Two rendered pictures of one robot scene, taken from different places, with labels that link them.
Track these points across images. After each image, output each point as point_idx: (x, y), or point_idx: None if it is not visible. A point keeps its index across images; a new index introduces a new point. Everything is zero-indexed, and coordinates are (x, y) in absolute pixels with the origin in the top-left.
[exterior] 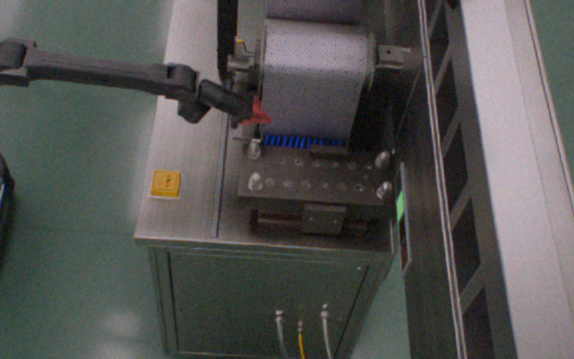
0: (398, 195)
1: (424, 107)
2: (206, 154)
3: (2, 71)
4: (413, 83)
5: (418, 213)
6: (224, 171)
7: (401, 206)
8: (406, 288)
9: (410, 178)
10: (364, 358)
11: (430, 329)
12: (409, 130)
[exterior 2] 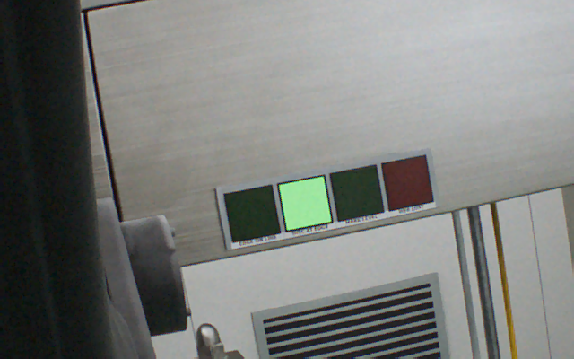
0: (278, 215)
1: (183, 21)
2: None
3: (146, 218)
4: (87, 94)
5: (360, 91)
6: None
7: (310, 194)
8: (460, 199)
9: (270, 141)
10: None
11: (551, 56)
12: (168, 136)
